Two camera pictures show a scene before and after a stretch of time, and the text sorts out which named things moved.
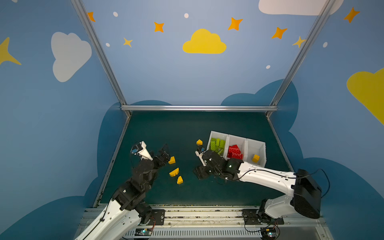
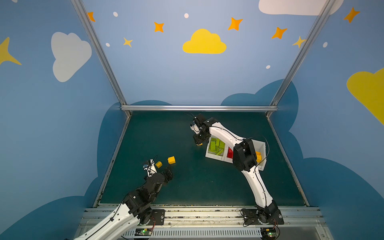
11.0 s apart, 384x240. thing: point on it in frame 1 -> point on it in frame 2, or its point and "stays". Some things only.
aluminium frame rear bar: x=201 y=108 stays
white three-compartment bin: x=251 y=152 stays
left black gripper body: x=162 y=157 -> x=166 y=174
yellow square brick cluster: x=172 y=160 stays
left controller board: x=143 y=231 stays
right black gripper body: x=202 y=170 -> x=199 y=137
